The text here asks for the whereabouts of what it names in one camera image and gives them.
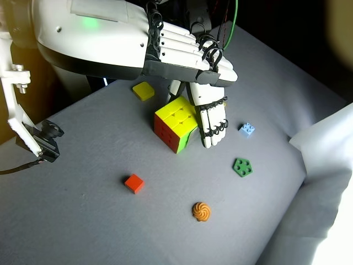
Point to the light blue studded brick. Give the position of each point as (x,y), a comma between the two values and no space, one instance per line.
(246,130)

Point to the white standing panel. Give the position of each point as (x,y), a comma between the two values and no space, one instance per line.
(325,138)

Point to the white camera bracket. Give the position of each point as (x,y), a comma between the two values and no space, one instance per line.
(11,94)

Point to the multicoloured Rubik's cube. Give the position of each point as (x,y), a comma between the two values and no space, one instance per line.
(171,121)

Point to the white backdrop sheet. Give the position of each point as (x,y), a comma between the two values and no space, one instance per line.
(309,220)

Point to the green pentagon five-hole piece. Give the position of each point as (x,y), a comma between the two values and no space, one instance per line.
(242,167)

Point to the white and black robot body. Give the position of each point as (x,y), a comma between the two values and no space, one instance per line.
(74,80)

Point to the grey table cloth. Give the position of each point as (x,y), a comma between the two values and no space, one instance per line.
(82,220)

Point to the yellow rounded square block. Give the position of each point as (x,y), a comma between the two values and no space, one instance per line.
(143,91)

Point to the red square block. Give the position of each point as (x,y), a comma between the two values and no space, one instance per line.
(134,183)

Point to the orange swirl cookie toy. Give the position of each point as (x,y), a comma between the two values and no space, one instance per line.
(201,212)

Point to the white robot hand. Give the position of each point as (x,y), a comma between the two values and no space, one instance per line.
(212,121)
(96,36)

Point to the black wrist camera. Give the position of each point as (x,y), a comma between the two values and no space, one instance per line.
(47,146)

